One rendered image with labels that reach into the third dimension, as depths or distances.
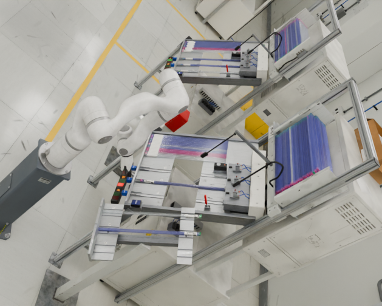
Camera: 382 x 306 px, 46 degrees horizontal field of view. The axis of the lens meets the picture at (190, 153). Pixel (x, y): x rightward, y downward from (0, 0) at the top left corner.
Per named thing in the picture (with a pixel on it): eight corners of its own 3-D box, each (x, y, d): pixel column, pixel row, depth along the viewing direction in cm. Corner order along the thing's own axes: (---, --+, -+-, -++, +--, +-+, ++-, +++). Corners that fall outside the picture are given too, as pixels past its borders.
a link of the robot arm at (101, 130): (84, 121, 217) (95, 150, 212) (78, 111, 206) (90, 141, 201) (180, 84, 224) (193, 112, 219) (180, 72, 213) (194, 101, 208)
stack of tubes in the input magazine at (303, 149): (275, 193, 230) (319, 168, 216) (274, 135, 269) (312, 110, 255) (290, 207, 234) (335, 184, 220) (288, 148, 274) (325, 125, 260)
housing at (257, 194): (246, 224, 244) (249, 206, 235) (250, 166, 282) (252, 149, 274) (262, 226, 243) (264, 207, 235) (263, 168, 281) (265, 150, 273)
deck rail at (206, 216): (124, 212, 249) (123, 204, 245) (125, 209, 251) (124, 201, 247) (254, 227, 242) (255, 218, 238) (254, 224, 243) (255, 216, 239)
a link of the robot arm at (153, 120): (169, 132, 228) (123, 161, 239) (169, 114, 241) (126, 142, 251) (157, 120, 224) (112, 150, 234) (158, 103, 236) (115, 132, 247)
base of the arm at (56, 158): (36, 167, 218) (57, 149, 209) (39, 137, 229) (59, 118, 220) (70, 180, 230) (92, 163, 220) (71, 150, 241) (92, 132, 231)
